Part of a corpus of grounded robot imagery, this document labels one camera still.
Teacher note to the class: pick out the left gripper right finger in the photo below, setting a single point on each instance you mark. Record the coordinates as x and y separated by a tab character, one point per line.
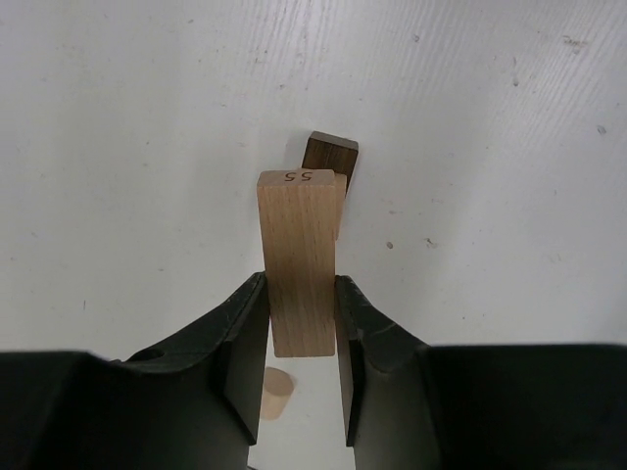
409	405

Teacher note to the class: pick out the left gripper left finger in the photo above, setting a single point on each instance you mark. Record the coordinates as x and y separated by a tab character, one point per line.
191	401

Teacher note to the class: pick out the long light wood block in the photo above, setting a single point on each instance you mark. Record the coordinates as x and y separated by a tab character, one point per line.
297	211

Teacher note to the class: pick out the dark brown arch block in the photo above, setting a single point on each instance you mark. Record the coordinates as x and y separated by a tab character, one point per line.
326	151

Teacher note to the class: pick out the light wood cube block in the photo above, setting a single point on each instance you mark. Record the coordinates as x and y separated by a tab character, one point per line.
340	184

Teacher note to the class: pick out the light wood cylinder block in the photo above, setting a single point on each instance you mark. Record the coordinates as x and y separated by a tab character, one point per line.
278	388

